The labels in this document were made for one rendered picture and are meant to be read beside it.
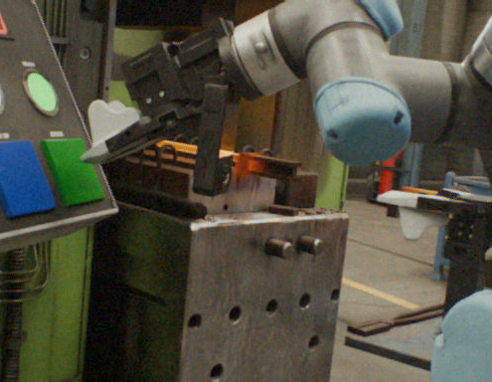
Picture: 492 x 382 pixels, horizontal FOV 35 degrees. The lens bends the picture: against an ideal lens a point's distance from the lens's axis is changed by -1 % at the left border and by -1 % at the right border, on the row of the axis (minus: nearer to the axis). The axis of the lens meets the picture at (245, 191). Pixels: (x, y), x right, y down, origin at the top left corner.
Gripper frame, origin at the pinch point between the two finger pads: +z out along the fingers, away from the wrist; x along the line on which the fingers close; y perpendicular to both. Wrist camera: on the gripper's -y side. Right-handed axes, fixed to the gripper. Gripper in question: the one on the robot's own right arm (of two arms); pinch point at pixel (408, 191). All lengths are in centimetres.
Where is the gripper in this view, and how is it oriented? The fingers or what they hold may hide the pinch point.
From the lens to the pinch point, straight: 109.7
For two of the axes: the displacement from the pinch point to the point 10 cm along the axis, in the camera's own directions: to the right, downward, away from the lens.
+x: 6.9, -0.2, 7.2
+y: -1.0, 9.9, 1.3
